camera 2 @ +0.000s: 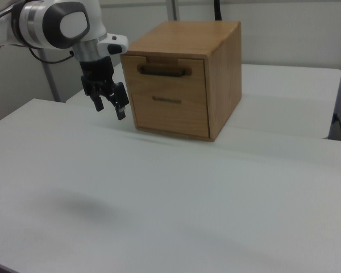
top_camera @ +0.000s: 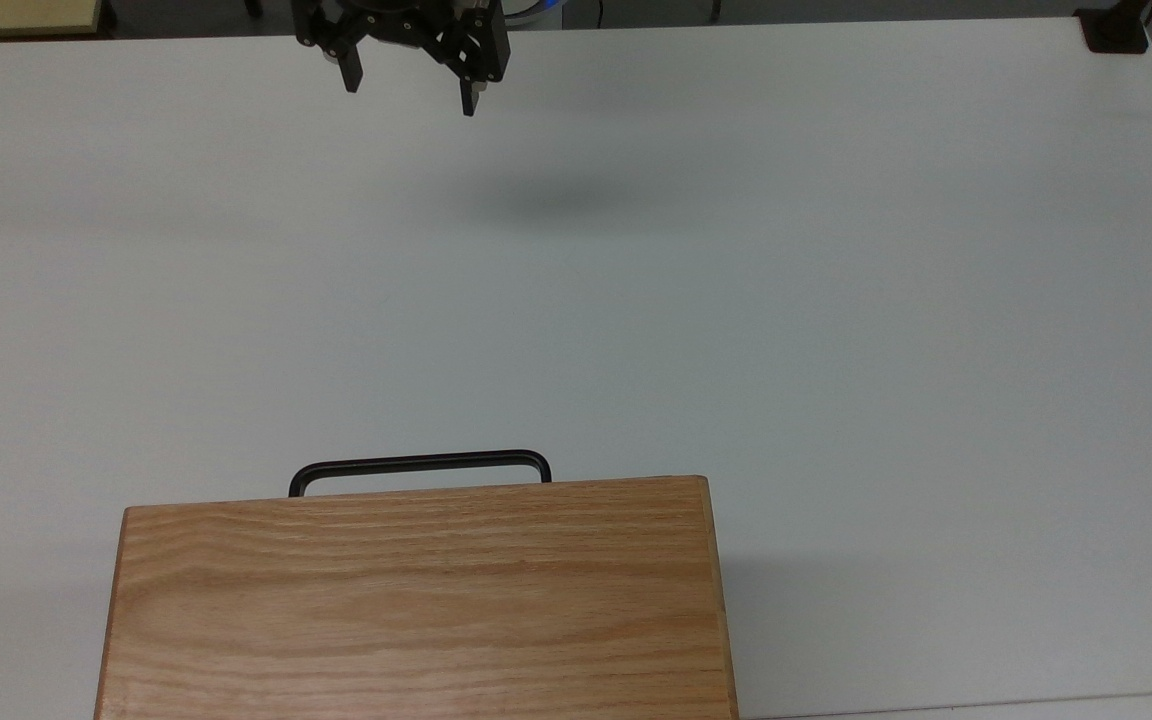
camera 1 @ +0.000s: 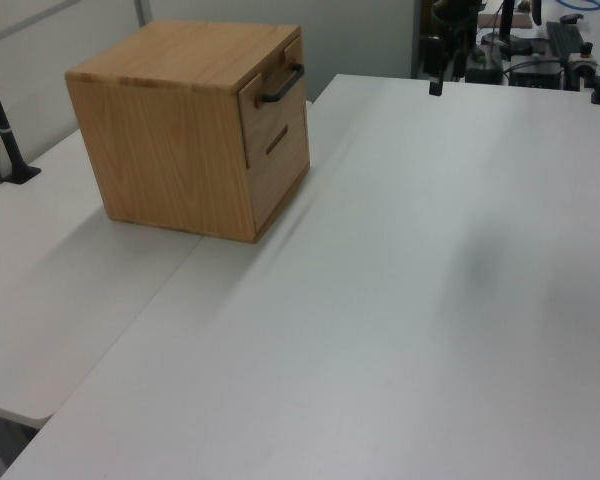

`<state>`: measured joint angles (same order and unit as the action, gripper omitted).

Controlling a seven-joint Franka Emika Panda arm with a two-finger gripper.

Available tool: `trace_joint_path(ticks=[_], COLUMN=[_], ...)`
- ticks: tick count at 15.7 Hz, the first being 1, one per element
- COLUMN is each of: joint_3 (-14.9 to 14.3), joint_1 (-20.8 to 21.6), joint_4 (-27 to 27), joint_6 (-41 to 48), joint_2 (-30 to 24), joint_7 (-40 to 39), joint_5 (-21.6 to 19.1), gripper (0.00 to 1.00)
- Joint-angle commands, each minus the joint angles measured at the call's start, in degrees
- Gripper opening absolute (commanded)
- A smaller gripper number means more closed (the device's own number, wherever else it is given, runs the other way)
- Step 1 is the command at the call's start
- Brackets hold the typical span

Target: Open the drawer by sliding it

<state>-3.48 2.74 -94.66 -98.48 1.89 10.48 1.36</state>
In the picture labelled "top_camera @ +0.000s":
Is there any black table clamp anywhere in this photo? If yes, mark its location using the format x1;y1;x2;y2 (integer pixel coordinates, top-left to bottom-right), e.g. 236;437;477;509
1074;0;1152;55

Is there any yellowish side table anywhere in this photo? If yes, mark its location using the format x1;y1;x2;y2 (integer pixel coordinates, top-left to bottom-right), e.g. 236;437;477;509
0;0;105;41

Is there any wooden drawer cabinet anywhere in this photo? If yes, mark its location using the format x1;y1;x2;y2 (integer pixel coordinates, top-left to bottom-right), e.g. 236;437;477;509
93;476;740;720

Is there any wooden drawer with black handle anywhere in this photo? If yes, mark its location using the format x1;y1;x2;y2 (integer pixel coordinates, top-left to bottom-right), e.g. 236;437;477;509
288;450;552;498

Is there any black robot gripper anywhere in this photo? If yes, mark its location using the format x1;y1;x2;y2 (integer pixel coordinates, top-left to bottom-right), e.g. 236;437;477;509
292;0;513;118

